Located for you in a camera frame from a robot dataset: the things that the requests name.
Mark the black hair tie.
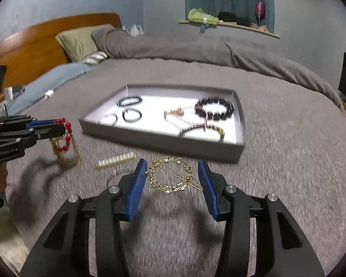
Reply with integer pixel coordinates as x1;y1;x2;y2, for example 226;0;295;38
122;109;142;122

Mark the white plastic bag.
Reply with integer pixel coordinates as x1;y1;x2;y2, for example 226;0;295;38
129;24;145;36

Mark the olive green pillow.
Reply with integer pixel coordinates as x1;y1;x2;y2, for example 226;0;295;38
55;24;116;63

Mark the thin black bracelet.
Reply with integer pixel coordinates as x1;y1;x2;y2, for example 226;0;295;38
117;95;143;107

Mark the pink braided cord bracelet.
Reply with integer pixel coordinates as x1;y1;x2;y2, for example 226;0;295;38
164;107;197;126

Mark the wooden headboard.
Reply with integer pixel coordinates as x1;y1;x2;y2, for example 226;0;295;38
0;13;123;90

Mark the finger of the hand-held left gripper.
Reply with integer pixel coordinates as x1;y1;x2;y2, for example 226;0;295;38
0;115;66;130
6;123;66;142

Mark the pink wine glass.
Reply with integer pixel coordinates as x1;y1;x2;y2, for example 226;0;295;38
254;1;266;27

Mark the grey duvet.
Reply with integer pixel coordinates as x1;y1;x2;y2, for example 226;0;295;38
91;29;345;113

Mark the striped pillow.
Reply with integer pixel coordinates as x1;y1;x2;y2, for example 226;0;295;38
82;51;108;65

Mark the light blue blanket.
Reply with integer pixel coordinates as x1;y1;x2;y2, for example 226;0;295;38
0;63;95;116

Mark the light green cloth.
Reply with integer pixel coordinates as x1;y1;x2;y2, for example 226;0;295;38
188;8;220;24

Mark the grey shallow cardboard box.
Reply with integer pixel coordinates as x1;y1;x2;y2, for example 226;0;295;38
78;84;246;163

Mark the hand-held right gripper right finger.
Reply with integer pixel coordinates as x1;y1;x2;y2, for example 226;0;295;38
197;159;325;277

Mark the black and gold bracelet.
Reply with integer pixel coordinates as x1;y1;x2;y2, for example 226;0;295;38
178;123;225;142

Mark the gold wreath hair clip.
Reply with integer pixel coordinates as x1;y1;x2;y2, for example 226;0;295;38
146;156;204;192

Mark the gold chain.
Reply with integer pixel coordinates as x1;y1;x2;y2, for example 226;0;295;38
50;137;82;166

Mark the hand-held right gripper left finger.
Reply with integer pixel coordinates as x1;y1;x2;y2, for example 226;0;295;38
20;159;148;277

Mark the wooden window sill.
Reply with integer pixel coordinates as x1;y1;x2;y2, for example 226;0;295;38
179;20;280;39

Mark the large dark bead bracelet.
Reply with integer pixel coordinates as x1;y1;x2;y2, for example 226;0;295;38
195;98;235;121

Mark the pearl hair clip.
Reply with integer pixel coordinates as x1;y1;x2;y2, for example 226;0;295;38
95;153;137;169

